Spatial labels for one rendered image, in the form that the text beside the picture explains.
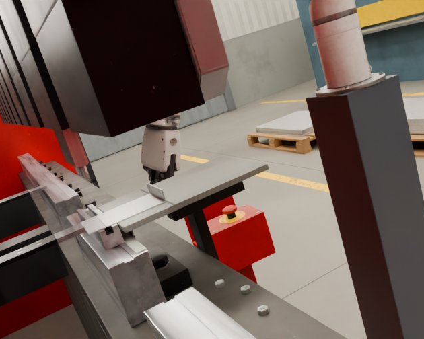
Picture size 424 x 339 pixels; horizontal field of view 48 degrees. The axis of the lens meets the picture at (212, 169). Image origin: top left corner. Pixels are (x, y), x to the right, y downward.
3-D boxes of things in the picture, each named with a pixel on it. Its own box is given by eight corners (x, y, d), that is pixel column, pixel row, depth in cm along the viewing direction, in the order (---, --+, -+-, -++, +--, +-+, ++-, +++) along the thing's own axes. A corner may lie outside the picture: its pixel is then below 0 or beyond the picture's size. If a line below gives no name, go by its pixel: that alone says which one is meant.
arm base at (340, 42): (352, 79, 142) (338, 17, 138) (401, 73, 125) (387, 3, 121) (302, 98, 136) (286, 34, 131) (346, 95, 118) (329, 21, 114)
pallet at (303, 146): (369, 126, 485) (365, 113, 482) (303, 154, 460) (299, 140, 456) (304, 124, 596) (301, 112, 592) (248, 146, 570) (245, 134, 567)
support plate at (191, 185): (269, 169, 80) (267, 163, 79) (125, 233, 70) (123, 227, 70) (221, 161, 96) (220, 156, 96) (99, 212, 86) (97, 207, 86)
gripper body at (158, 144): (188, 125, 110) (184, 172, 112) (161, 119, 117) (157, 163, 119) (163, 125, 105) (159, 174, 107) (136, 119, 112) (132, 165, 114)
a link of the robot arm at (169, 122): (189, 116, 110) (188, 128, 111) (165, 111, 116) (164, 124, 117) (161, 116, 104) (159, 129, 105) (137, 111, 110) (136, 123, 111)
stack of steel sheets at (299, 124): (352, 116, 488) (352, 110, 486) (302, 136, 468) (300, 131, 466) (299, 115, 581) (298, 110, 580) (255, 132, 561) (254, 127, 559)
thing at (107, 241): (124, 241, 73) (117, 224, 72) (106, 250, 71) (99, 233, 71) (97, 218, 91) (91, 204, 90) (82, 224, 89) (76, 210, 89)
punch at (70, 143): (94, 176, 71) (71, 116, 69) (81, 181, 70) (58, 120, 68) (82, 170, 80) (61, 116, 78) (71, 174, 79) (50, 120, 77)
